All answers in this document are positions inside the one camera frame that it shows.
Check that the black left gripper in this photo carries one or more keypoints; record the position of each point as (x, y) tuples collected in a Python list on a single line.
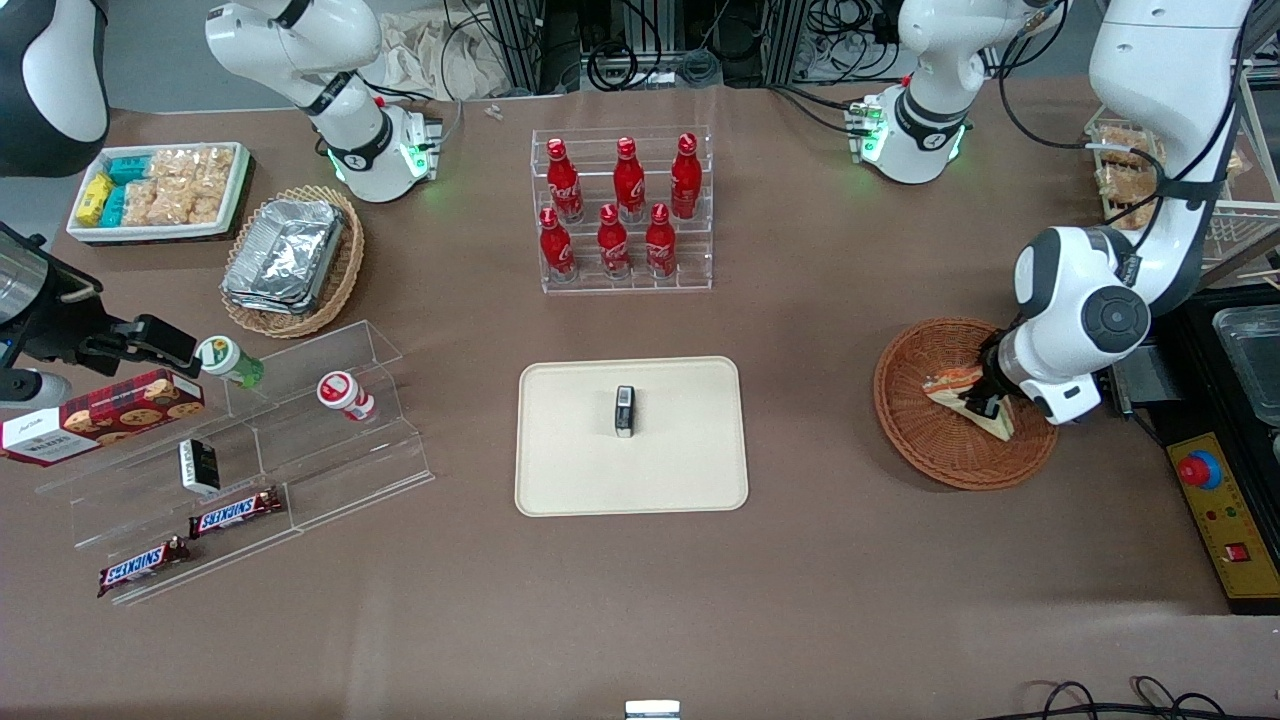
[(993, 377)]

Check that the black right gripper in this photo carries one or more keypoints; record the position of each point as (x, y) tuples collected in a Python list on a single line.
[(62, 326)]

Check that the triangular sandwich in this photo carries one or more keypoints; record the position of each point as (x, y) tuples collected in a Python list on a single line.
[(950, 385)]

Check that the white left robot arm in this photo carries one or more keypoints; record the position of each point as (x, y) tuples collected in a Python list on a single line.
[(1080, 300)]

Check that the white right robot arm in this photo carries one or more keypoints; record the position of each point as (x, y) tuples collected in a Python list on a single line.
[(352, 135)]

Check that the brown round wicker basket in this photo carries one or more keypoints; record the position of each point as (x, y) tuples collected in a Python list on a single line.
[(920, 450)]

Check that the white rectangular snack tray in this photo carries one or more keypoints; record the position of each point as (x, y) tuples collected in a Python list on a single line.
[(235, 195)]

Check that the light oval wicker basket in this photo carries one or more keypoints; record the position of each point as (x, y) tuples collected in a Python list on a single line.
[(345, 275)]

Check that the beige plastic tray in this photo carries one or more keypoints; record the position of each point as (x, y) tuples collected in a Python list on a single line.
[(570, 450)]

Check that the red tartan cookie box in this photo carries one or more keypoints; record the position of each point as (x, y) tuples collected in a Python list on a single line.
[(110, 415)]

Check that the green cap drink bottle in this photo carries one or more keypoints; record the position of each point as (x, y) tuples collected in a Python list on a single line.
[(228, 362)]

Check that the small black white box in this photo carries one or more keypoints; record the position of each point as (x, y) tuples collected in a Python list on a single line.
[(200, 466)]

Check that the teal snack packet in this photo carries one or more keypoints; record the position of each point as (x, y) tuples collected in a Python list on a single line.
[(128, 169), (114, 207)]

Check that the clear bag of rice crackers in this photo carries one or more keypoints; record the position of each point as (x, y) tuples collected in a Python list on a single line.
[(170, 203), (195, 165)]

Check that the dark grey power box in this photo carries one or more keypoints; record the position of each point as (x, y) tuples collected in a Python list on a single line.
[(1135, 380)]

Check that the yellow snack packet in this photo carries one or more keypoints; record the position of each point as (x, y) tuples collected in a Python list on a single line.
[(94, 200)]

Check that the stacked aluminium foil trays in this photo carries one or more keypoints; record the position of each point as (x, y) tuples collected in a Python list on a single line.
[(285, 255)]

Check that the brown snickers bar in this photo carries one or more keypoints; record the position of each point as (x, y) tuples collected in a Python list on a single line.
[(235, 513), (142, 567)]

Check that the red cap drink bottle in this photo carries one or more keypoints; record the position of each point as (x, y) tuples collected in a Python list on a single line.
[(343, 394)]

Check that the bagged bread pastry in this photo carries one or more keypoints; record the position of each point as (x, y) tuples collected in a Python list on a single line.
[(1122, 140), (1125, 213), (1125, 185)]

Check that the clear acrylic stepped shelf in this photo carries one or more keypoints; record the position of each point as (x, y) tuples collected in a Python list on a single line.
[(340, 470)]

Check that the clear plastic container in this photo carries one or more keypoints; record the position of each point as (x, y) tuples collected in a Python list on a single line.
[(1250, 350)]

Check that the yellow emergency stop box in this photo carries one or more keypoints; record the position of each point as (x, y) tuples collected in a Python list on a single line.
[(1225, 520)]

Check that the thin wooden stick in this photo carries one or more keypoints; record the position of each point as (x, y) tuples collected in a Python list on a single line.
[(1255, 272)]

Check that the clear acrylic bottle rack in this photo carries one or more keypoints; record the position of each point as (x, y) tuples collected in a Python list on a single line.
[(690, 270)]

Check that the red cola bottle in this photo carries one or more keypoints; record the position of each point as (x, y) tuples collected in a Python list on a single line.
[(564, 185), (613, 244), (660, 243), (556, 248), (628, 182), (686, 180)]

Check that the small black gum box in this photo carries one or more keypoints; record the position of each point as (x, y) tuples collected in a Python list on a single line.
[(625, 412)]

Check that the crumpled beige cloth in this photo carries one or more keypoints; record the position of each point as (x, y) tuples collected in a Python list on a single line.
[(430, 55)]

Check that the small white metal block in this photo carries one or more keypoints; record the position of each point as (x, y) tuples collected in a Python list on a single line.
[(652, 710)]

